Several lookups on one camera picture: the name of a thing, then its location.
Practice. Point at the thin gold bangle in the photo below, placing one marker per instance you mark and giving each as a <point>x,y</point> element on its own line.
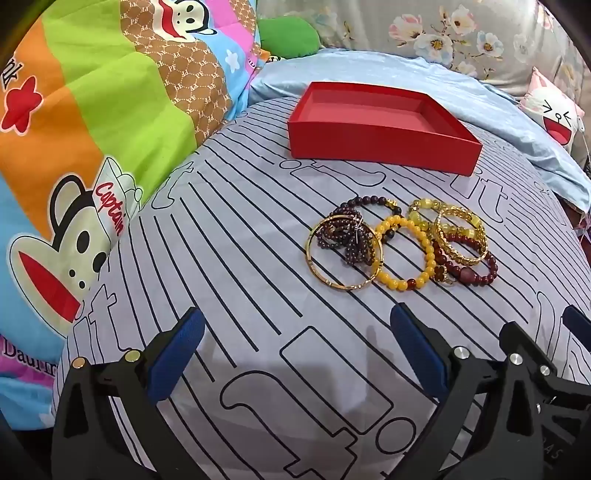
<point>319,279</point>

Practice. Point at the red cardboard box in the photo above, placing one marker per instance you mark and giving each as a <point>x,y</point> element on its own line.
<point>369,147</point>

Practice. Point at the colourful cartoon printed quilt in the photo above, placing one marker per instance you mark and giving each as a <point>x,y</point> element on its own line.
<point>115,92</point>

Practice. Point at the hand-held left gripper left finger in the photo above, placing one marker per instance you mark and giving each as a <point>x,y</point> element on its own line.
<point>178,350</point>

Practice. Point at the light blue pillow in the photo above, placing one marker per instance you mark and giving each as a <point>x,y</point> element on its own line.
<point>485,106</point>

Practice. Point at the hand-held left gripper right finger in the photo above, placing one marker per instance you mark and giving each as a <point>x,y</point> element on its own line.
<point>418,346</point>

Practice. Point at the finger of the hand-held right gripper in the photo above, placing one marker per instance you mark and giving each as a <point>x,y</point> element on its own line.
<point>577,319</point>
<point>519,344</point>

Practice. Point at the grey floral cloth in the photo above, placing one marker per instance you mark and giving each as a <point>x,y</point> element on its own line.
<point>415,27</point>

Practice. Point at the grey striped bed sheet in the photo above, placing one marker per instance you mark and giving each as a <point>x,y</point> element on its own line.
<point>231,277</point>

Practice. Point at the green plush toy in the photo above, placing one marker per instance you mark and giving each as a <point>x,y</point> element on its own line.
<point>288,39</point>

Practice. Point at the pink white cat-face pillow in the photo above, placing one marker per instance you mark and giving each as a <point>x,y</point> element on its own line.
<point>554,115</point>

